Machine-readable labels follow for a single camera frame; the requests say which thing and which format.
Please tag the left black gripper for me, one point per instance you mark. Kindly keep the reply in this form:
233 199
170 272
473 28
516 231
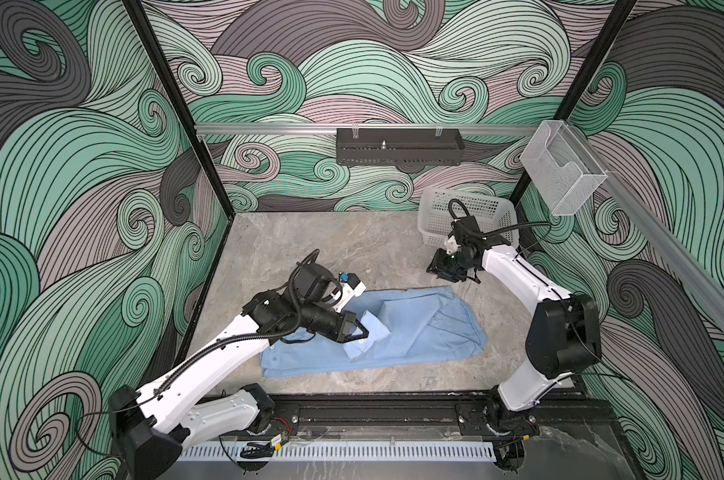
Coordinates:
341 334

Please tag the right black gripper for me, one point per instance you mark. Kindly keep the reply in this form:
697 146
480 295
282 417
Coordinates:
438 266

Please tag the light blue long sleeve shirt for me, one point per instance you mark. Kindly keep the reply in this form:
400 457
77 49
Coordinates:
426 325

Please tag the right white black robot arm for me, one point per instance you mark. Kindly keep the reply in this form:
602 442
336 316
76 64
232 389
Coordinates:
563 337

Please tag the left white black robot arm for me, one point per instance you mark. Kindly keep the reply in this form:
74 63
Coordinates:
151 426

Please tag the white plastic laundry basket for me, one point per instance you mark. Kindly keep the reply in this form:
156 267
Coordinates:
434 221

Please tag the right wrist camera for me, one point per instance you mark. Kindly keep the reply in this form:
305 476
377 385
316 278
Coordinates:
450 245

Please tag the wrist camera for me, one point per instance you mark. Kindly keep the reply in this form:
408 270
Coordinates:
450 245
351 286

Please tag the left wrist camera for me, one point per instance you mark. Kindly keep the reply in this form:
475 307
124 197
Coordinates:
351 286

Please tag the clear plastic wall bin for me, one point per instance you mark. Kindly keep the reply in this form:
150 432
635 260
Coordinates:
563 167

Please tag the white slotted cable duct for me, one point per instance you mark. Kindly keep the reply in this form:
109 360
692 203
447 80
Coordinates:
347 451

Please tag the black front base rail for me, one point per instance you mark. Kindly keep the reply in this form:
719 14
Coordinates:
463 413

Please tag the black perforated wall tray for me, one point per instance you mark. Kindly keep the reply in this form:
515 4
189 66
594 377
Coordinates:
409 148

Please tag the aluminium right wall rail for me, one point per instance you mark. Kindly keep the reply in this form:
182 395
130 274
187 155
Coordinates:
666 209

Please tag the aluminium wall rail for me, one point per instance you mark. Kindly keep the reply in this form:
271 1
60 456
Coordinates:
666 209
284 128

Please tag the aluminium back wall rail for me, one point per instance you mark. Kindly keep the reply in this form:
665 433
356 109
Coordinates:
284 128

